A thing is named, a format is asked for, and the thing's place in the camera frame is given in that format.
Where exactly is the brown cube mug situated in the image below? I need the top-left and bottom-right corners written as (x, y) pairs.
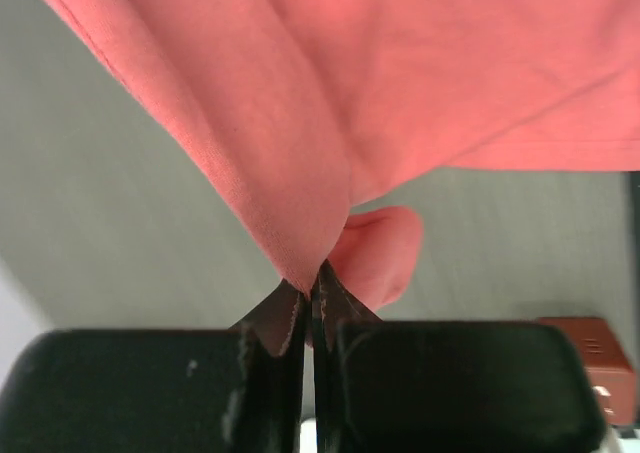
top-left (537, 317), bottom-right (637, 426)

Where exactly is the pink t shirt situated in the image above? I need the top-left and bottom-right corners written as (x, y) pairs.
top-left (44, 0), bottom-right (639, 309)

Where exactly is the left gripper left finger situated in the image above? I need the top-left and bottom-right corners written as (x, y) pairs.
top-left (1, 283), bottom-right (306, 452)

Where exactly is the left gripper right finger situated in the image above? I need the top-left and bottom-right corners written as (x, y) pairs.
top-left (310, 263), bottom-right (607, 452)

